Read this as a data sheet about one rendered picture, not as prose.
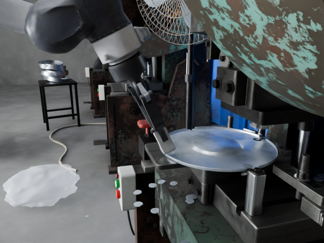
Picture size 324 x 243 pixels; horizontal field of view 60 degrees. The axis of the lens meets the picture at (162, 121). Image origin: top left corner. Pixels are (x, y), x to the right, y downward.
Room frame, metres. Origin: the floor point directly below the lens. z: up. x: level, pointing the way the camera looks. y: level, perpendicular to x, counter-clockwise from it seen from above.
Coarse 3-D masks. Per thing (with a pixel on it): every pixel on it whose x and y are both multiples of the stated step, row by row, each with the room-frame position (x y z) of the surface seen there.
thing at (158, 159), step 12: (156, 144) 0.68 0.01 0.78; (156, 156) 0.60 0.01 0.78; (156, 168) 0.56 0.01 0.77; (168, 168) 0.56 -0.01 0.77; (192, 168) 0.67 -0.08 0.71; (192, 180) 0.67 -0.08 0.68; (204, 180) 0.61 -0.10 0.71; (216, 180) 0.61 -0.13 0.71; (228, 180) 0.62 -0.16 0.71; (204, 192) 0.61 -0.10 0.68
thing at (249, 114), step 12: (228, 108) 0.72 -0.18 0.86; (240, 108) 0.67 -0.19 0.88; (276, 108) 0.62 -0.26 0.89; (288, 108) 0.62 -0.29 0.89; (252, 120) 0.61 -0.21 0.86; (264, 120) 0.59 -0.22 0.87; (276, 120) 0.59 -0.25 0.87; (288, 120) 0.60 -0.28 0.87; (300, 120) 0.61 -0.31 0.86; (312, 120) 0.62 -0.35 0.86
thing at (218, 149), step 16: (208, 128) 0.81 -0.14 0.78; (224, 128) 0.80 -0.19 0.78; (176, 144) 0.67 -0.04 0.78; (192, 144) 0.66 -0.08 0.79; (208, 144) 0.66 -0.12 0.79; (224, 144) 0.66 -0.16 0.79; (240, 144) 0.66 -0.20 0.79; (256, 144) 0.67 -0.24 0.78; (272, 144) 0.67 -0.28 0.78; (176, 160) 0.57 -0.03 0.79; (192, 160) 0.58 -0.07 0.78; (208, 160) 0.58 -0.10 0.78; (224, 160) 0.58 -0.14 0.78; (240, 160) 0.58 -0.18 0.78; (256, 160) 0.58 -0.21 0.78; (272, 160) 0.56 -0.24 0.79
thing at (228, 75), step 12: (228, 60) 0.69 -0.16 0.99; (216, 72) 0.71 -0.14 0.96; (228, 72) 0.65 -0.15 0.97; (240, 72) 0.62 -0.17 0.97; (216, 84) 0.68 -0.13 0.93; (228, 84) 0.63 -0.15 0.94; (240, 84) 0.62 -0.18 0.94; (252, 84) 0.61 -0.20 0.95; (216, 96) 0.70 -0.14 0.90; (228, 96) 0.65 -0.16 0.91; (240, 96) 0.62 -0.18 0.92; (252, 96) 0.61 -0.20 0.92; (264, 96) 0.61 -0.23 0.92; (252, 108) 0.61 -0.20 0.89; (264, 108) 0.61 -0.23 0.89
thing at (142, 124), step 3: (141, 120) 0.97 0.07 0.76; (144, 120) 0.97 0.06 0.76; (138, 123) 0.94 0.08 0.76; (141, 123) 0.93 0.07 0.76; (144, 123) 0.93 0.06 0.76; (147, 123) 0.93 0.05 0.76; (141, 126) 0.92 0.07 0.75; (144, 126) 0.92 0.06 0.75; (147, 126) 0.92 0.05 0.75; (147, 129) 0.95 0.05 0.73; (147, 132) 0.95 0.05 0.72
